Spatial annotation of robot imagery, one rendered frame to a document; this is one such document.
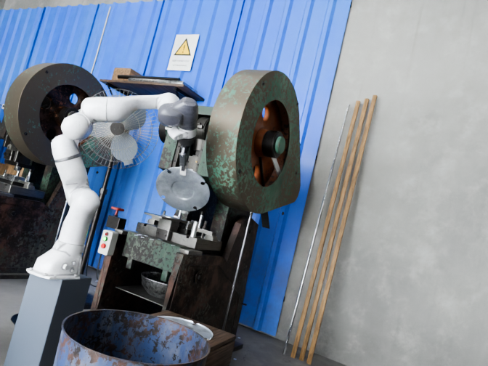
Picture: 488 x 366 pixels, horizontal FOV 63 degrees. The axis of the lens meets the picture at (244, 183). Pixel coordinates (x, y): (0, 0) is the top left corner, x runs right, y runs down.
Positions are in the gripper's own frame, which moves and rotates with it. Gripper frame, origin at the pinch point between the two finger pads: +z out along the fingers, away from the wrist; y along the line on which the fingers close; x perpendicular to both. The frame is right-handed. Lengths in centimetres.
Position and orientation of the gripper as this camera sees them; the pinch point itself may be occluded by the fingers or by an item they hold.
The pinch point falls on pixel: (183, 168)
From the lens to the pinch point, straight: 203.7
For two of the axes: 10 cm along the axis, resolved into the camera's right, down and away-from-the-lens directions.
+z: -1.7, 7.6, 6.3
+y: 1.7, -6.1, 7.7
